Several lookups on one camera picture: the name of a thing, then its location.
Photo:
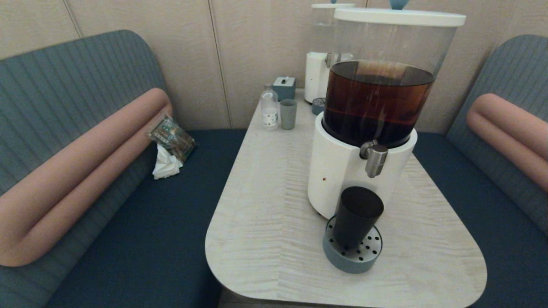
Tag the silver metal dispenser tap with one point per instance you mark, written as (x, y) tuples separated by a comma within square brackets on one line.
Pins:
[(376, 160)]

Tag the black plastic cup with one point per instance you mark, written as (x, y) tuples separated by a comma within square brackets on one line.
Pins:
[(357, 214)]

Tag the grey blue cup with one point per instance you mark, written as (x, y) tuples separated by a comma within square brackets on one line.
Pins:
[(288, 115)]

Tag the clear plastic water bottle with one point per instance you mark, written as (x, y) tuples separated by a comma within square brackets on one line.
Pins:
[(269, 109)]

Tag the round blue perforated drip tray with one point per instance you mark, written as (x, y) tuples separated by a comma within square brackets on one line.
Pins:
[(364, 259), (318, 107)]

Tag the blue tissue box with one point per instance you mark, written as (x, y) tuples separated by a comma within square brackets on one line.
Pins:
[(284, 89)]

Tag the large tea drink dispenser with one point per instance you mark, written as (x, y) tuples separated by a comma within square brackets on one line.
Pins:
[(342, 179)]

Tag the empty clear drink dispenser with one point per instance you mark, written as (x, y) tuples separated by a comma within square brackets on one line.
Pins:
[(316, 72)]

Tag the green snack packet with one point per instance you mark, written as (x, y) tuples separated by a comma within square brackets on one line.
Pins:
[(171, 137)]

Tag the crumpled white tissue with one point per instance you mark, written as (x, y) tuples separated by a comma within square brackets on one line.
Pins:
[(166, 167)]

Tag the white dispenser lid blue knob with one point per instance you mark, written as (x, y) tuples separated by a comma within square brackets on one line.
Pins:
[(398, 17), (325, 5)]

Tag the pink bolster cushion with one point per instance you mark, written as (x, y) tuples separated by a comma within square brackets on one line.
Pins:
[(505, 124), (85, 162)]

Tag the blue grey ribbed sofa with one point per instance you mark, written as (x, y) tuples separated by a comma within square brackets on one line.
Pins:
[(513, 77), (64, 85)]

